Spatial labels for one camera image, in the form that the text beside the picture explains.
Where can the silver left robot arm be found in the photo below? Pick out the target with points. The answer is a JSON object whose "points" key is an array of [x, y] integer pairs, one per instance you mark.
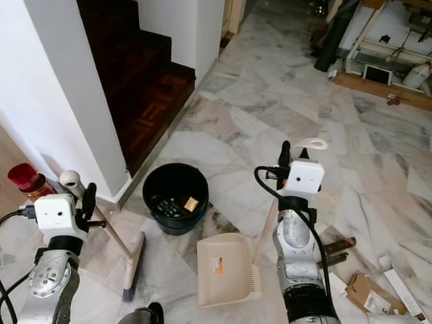
{"points": [[50, 283]]}

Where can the dark robot foot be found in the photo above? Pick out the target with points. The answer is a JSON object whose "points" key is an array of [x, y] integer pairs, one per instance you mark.
{"points": [[142, 314]]}

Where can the cream storage shelf rack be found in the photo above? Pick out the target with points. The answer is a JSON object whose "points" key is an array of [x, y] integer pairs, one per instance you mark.
{"points": [[388, 37]]}

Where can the black rolled mat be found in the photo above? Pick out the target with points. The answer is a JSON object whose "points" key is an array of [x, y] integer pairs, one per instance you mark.
{"points": [[334, 37]]}

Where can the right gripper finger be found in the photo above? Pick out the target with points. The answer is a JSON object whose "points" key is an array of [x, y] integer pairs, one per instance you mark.
{"points": [[285, 154], [304, 156]]}

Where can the white plastic jug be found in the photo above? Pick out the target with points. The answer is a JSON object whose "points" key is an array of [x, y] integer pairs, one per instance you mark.
{"points": [[418, 74]]}

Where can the small brown floor scrap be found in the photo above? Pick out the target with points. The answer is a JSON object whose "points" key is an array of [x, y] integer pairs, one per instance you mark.
{"points": [[394, 100]]}

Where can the white framed dark panel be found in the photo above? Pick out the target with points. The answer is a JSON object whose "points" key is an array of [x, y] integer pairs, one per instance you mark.
{"points": [[377, 74]]}

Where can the dark brown flat bar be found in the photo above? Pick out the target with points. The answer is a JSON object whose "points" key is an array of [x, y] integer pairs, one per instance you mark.
{"points": [[334, 258], [341, 243]]}

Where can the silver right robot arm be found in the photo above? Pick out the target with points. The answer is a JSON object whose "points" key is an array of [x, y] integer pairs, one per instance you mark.
{"points": [[300, 256]]}

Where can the long white carton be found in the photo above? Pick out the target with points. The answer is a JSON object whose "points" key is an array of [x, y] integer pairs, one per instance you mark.
{"points": [[401, 287]]}

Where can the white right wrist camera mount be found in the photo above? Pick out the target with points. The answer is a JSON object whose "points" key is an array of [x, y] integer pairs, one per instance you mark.
{"points": [[305, 179]]}

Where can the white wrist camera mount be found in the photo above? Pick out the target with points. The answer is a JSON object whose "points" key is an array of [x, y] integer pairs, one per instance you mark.
{"points": [[305, 179], [55, 217]]}

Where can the red-capped brown bottle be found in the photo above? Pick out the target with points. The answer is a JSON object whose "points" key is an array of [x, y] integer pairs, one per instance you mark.
{"points": [[30, 179]]}

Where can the dark wooden staircase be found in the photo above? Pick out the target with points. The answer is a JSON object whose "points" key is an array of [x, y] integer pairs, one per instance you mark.
{"points": [[142, 88]]}

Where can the flattened brown cardboard box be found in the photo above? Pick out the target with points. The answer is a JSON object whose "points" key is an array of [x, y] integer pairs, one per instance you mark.
{"points": [[368, 293]]}

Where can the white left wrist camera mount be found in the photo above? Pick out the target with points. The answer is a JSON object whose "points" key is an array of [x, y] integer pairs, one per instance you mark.
{"points": [[55, 217]]}

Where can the long wooden plank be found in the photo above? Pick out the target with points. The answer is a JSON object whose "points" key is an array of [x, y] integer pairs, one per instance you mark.
{"points": [[385, 91]]}

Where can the black plastic bucket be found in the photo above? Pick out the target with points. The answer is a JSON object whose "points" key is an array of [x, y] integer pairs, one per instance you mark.
{"points": [[156, 185]]}

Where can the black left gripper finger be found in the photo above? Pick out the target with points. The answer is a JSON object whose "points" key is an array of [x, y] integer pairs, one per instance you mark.
{"points": [[89, 198]]}

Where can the small orange-brown packet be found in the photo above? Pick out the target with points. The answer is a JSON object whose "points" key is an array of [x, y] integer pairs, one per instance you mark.
{"points": [[192, 204]]}

